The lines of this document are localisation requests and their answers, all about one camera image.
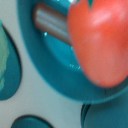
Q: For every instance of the grey frying pan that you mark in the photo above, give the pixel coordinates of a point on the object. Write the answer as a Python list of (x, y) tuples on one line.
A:
[(56, 62)]

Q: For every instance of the grey cooking pot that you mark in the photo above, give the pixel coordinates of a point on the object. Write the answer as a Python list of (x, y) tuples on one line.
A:
[(112, 114)]

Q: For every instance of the black stove burner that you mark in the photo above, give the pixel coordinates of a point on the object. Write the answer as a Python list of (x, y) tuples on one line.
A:
[(13, 71)]

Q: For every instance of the red toy tomato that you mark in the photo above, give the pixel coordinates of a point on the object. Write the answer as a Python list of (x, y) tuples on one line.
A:
[(99, 36)]

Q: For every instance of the brown toy sausage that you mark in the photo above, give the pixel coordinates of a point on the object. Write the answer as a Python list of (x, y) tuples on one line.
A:
[(51, 21)]

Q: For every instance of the pink toy stove board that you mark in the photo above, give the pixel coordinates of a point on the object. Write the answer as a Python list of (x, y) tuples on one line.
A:
[(35, 102)]

